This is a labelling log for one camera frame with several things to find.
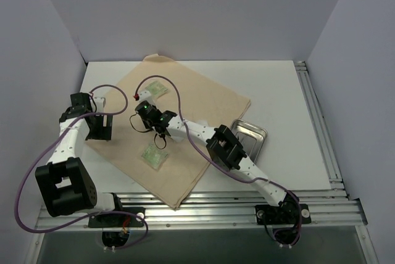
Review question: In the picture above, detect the green gauze packet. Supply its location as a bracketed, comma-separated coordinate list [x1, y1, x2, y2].
[140, 143, 169, 171]
[145, 81, 168, 99]

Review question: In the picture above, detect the steel instrument tray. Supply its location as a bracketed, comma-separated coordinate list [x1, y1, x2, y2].
[230, 119, 268, 163]

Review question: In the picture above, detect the white gauze pad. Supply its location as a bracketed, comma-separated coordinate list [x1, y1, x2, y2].
[197, 120, 208, 126]

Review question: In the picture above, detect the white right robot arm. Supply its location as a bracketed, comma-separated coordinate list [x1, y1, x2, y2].
[135, 101, 301, 223]

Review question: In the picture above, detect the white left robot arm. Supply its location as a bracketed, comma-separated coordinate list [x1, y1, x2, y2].
[35, 93, 125, 226]

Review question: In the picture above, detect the beige cloth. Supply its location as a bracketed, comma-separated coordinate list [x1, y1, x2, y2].
[82, 54, 251, 208]

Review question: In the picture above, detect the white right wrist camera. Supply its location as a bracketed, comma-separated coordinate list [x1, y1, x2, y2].
[133, 89, 152, 101]

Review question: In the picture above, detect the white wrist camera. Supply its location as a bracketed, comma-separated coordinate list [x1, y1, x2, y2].
[89, 95, 106, 113]
[133, 89, 152, 101]

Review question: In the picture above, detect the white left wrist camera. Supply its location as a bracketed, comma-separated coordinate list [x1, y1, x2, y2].
[89, 95, 106, 113]

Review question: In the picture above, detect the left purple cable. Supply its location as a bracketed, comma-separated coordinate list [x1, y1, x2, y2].
[14, 84, 149, 250]

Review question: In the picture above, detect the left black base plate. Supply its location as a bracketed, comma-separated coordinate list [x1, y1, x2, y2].
[88, 207, 146, 228]

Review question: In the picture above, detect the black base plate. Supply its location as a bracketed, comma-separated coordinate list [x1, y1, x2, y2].
[254, 202, 312, 226]
[88, 207, 146, 228]

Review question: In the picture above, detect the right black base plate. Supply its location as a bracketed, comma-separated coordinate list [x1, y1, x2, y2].
[254, 202, 312, 226]

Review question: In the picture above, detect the aluminium rail frame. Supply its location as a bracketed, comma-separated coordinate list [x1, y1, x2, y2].
[33, 60, 368, 234]

